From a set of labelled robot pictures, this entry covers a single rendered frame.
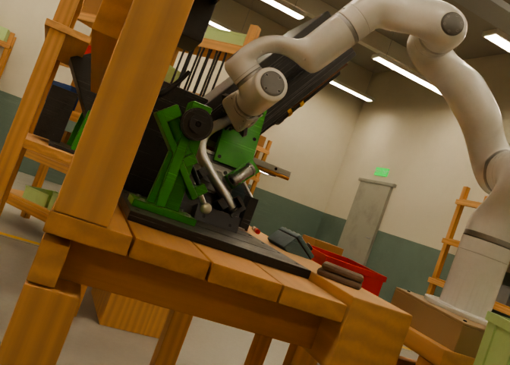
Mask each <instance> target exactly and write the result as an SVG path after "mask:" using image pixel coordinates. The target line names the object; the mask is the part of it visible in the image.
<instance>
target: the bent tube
mask: <svg viewBox="0 0 510 365"><path fill-rule="evenodd" d="M230 124H231V121H230V119H229V117H228V116H227V115H226V116H225V117H222V118H220V119H218V120H215V121H214V122H213V129H212V133H211V134H210V135H209V136H208V137H207V138H206V139H204V140H201V141H200V145H199V149H198V151H197V161H198V162H199V164H200V166H201V168H202V167H203V166H204V167H205V169H206V170H207V172H208V173H209V174H208V175H207V177H208V179H209V181H210V182H211V184H212V186H213V187H214V189H215V190H216V192H217V194H218V195H219V197H220V198H224V200H225V202H226V203H227V204H228V207H227V208H226V209H227V210H228V211H230V210H232V209H234V208H235V207H236V206H237V204H236V202H235V201H234V199H233V198H232V196H231V194H230V193H229V192H228V189H227V188H226V186H225V185H224V183H223V181H222V179H221V178H220V177H219V175H218V173H217V171H216V170H215V169H214V167H213V165H212V163H211V161H210V160H209V158H208V156H207V154H206V144H207V141H208V139H209V137H210V136H211V135H212V134H213V133H215V132H216V131H219V130H221V129H223V128H225V127H227V126H228V125H230Z"/></svg>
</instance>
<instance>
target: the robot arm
mask: <svg viewBox="0 0 510 365"><path fill-rule="evenodd" d="M375 29H383V30H389V31H393V32H397V33H406V34H409V35H410V36H409V37H408V41H407V51H408V55H409V57H410V60H411V61H412V63H413V65H414V66H415V68H416V69H417V70H418V71H419V72H420V73H421V74H422V75H423V76H424V77H425V78H426V79H428V81H429V82H431V84H432V85H434V87H435V88H437V90H438V91H439V92H440V93H441V94H442V96H443V98H444V99H445V101H446V102H447V103H448V105H449V108H450V109H451V110H452V113H453V114H454V116H455V118H456V119H457V121H458V123H459V125H460V127H461V130H462V133H463V135H464V139H465V143H466V146H467V152H468V155H469V159H470V162H471V167H472V170H473V173H474V177H475V178H476V180H477V183H478V184H479V185H480V187H481V188H482V189H483V190H484V191H485V192H486V193H487V194H489V196H488V197H487V198H486V199H485V200H484V201H483V202H482V203H481V204H480V205H479V206H478V207H477V208H476V209H475V210H474V211H473V213H472V214H471V216H470V218H469V219H468V221H467V224H466V227H465V229H464V233H463V235H462V237H461V241H460V243H459V245H458V249H457V252H456V254H455V258H454V259H453V262H452V266H451V268H450V270H449V273H448V276H447V279H446V281H445V284H444V287H443V290H442V293H441V295H440V297H437V296H434V295H431V294H425V295H424V299H426V300H428V301H429V302H430V303H432V304H435V305H436V306H438V307H441V308H442V309H445V310H447V311H449V312H452V313H454V314H456V315H459V316H462V317H464V318H466V319H469V320H471V321H474V322H476V323H479V324H481V325H484V326H486V325H487V323H488V321H487V320H485V317H486V313H487V311H490V312H492V309H493V306H494V303H495V302H496V298H497V295H498V293H499V289H500V287H501V285H502V281H503V279H504V277H505V273H506V270H507V268H508V265H509V262H510V146H509V144H508V141H507V140H506V137H505V132H504V129H503V123H502V116H501V112H500V110H499V107H498V105H497V102H496V100H495V98H494V96H493V94H492V93H491V91H490V89H489V87H488V86H487V84H486V82H485V80H484V79H483V78H482V76H481V75H480V74H479V73H478V72H477V71H476V70H475V69H473V68H472V67H471V66H470V65H468V64H467V63H466V62H465V61H463V60H462V59H461V58H459V57H458V56H457V55H456V54H455V52H454V50H453V49H454V48H456V47H457V46H458V45H459V44H460V43H461V42H462V41H463V40H464V38H465V36H466V34H467V31H468V23H467V20H466V17H465V16H464V15H463V14H462V12H461V11H460V10H458V9H457V8H456V7H455V6H453V5H451V4H449V3H448V2H444V1H442V0H352V1H351V2H349V3H348V4H347V5H346V6H344V7H343V8H342V9H341V10H339V11H338V12H336V13H335V14H334V15H332V16H331V17H330V18H329V19H328V20H326V21H325V22H324V23H322V24H321V25H319V26H318V27H317V28H316V29H315V30H313V31H312V32H311V33H309V34H308V35H307V36H305V37H304V38H301V39H295V38H291V37H287V36H277V35H271V36H262V37H259V38H257V39H255V40H253V41H251V42H249V43H248V44H247V45H245V46H244V47H242V48H241V49H239V50H238V51H236V53H235V54H233V55H232V56H231V57H230V58H228V59H227V61H226V63H225V70H226V72H227V74H228V75H229V77H230V78H231V79H232V81H233V82H234V83H235V85H236V86H237V88H238V90H236V91H235V92H233V93H231V94H230V95H229V94H227V93H225V94H222V104H223V109H222V112H221V115H220V116H219V118H222V117H225V116H226V115H227V116H228V117H229V119H230V121H231V124H230V125H228V126H227V127H225V131H226V130H229V131H231V130H233V129H234V130H236V131H237V132H239V134H240V135H241V136H242V137H245V136H247V129H248V128H249V127H251V126H253V125H254V124H255V123H256V122H257V120H258V118H260V117H262V116H263V114H262V113H264V112H265V111H266V110H267V109H269V108H270V107H271V106H273V105H275V104H276V103H277V102H278V101H279V100H281V99H282V98H283V97H284V96H285V94H286V93H287V89H288V84H287V80H286V79H285V76H284V75H283V73H282V72H281V71H279V70H277V69H275V68H261V67H260V65H259V64H258V62H257V59H258V58H259V57H261V56H263V55H265V54H268V53H277V54H281V55H284V56H286V57H288V58H290V59H291V60H292V61H294V62H295V63H297V64H298V65H299V66H301V67H302V68H303V69H304V70H305V71H307V72H309V73H316V72H317V71H320V70H321V69H323V68H324V67H325V66H327V65H328V64H329V63H331V62H332V61H334V60H335V59H336V58H337V57H339V56H340V55H341V54H343V53H344V52H346V51H347V50H349V49H350V48H351V47H352V46H354V45H355V44H356V43H358V42H359V41H360V40H362V39H363V38H364V37H365V36H367V35H368V34H369V33H371V32H372V31H374V30H375Z"/></svg>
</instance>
